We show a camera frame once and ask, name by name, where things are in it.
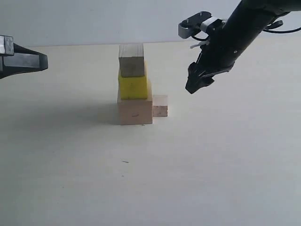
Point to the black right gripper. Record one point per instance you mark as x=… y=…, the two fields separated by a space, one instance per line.
x=224 y=46

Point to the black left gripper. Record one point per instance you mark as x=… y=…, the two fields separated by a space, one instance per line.
x=15 y=59

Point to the small wooden cube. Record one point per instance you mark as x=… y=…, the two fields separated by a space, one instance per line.
x=160 y=106

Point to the large wooden cube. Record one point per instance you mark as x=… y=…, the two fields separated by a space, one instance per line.
x=136 y=111

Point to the yellow block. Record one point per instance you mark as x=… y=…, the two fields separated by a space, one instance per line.
x=134 y=87

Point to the medium wooden cube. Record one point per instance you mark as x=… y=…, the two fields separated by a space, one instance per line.
x=131 y=60

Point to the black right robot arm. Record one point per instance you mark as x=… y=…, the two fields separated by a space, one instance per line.
x=256 y=16

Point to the white tape strip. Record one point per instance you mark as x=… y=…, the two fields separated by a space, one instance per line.
x=200 y=44

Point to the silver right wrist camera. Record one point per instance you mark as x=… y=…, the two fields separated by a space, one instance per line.
x=199 y=22

